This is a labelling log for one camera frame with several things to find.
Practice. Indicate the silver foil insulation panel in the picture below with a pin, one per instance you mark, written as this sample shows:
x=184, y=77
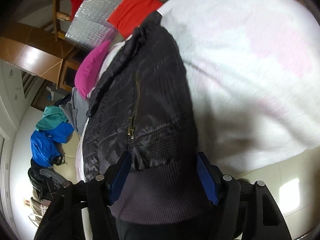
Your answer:
x=90, y=27

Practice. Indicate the white bed blanket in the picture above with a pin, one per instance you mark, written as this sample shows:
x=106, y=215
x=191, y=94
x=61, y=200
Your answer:
x=252, y=67

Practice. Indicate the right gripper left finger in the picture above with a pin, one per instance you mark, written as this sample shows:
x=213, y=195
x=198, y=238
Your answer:
x=63, y=219

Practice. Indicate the grey garment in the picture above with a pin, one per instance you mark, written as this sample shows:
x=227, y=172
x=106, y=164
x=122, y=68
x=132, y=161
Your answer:
x=75, y=109

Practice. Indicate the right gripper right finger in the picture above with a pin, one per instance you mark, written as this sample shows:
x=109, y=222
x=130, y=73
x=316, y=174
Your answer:
x=240, y=209

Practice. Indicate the magenta pillow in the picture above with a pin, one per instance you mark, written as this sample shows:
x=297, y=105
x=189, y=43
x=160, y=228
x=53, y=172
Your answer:
x=88, y=70

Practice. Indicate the red pillow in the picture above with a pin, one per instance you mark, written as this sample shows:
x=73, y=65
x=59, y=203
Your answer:
x=129, y=14

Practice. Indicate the teal jacket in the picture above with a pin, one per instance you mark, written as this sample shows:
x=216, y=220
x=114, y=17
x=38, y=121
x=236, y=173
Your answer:
x=51, y=118

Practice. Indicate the blue jacket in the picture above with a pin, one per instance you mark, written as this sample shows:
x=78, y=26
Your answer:
x=44, y=145

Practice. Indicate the black quilted puffer jacket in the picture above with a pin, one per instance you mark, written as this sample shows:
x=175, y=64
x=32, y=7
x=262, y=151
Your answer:
x=142, y=105

